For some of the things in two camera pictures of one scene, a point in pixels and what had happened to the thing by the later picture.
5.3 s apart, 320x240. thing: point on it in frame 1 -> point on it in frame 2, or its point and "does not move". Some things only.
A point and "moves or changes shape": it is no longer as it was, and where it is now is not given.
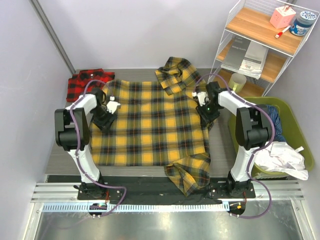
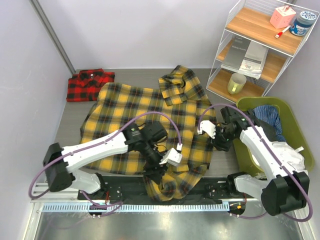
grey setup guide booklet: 237,49 does not move
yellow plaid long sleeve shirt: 158,126 moves or changes shape
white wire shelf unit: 260,38 does not move
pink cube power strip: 282,17 does not move
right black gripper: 207,118 -> 218,144
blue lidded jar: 303,23 does not move
